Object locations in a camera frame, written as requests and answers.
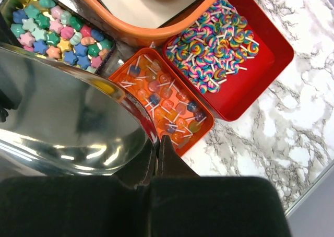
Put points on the red tray of swirl lollipops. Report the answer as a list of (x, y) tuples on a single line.
[(229, 55)]

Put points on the orange plastic bin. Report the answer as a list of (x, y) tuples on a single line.
[(137, 36)]

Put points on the white plate in bin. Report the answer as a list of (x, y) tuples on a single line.
[(146, 13)]

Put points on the steel candy scoop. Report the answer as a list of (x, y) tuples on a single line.
[(57, 119)]

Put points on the orange tray of clear lollipops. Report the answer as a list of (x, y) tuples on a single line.
[(174, 108)]

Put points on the gold tin of star candies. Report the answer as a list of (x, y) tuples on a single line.
[(51, 29)]

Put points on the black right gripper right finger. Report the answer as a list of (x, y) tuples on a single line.
[(213, 206)]

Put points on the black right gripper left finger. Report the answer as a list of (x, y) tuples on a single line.
[(70, 205)]

